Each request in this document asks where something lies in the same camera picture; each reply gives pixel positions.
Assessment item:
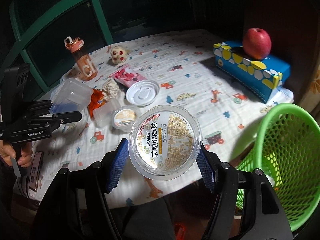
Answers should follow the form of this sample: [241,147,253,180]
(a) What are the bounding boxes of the labelled clear jelly cup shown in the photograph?
[129,106,202,181]

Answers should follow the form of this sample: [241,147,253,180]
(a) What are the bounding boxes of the clear plastic tray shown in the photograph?
[49,79,93,127]

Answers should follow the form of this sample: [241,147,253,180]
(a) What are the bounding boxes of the white round plastic lid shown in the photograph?
[126,80,160,107]

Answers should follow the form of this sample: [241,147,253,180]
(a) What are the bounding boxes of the green mesh trash basket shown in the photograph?
[237,103,319,231]

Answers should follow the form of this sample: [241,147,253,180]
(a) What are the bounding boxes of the person left hand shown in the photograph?
[0,140,33,167]

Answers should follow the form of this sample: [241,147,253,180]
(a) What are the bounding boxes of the small jelly cup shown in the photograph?
[112,105,141,132]

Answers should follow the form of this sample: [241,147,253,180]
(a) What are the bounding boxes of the patterned white bed blanket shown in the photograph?
[14,31,293,208]

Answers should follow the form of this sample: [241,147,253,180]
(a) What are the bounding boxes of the orange snack wrapper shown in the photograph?
[87,89,105,119]

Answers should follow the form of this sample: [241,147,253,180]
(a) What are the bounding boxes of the crumpled white paper ball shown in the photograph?
[102,77,120,101]

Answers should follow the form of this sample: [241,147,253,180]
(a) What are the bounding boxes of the red plastic object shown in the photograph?
[174,223,186,240]

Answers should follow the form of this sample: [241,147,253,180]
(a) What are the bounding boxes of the pink snack wrapper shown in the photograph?
[110,64,146,88]

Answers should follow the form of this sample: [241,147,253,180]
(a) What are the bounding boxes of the orange water bottle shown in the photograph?
[64,36,98,81]

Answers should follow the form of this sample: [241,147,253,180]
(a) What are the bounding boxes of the cream plush toy red spots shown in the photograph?
[110,46,130,65]

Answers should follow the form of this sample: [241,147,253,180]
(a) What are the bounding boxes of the blue yellow tissue box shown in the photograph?
[213,41,291,103]

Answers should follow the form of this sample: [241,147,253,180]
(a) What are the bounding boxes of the red apple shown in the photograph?
[242,28,271,60]

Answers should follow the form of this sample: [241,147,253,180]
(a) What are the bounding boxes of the green window frame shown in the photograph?
[0,0,141,98]

